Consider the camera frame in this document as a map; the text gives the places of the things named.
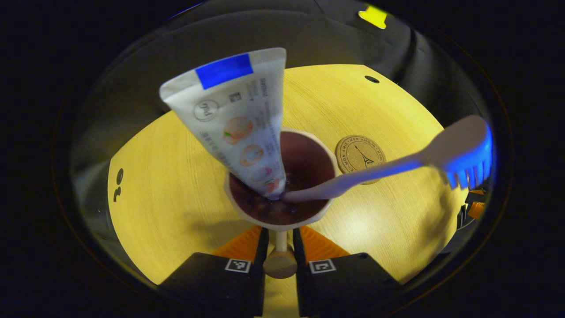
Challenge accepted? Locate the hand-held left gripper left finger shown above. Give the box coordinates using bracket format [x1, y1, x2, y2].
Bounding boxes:
[159, 227, 270, 318]

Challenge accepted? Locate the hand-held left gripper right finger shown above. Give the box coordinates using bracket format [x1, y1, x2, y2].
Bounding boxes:
[292, 227, 400, 318]

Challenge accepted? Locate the white toothbrush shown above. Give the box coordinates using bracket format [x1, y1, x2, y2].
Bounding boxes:
[282, 115, 493, 204]

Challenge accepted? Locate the cream cup with handle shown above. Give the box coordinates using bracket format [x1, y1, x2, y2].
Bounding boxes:
[224, 128, 340, 280]

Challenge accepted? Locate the round cork coaster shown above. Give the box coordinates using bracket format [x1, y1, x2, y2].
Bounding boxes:
[335, 135, 387, 185]

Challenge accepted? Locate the white toothpaste tube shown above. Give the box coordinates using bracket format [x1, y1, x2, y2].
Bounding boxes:
[159, 47, 287, 200]

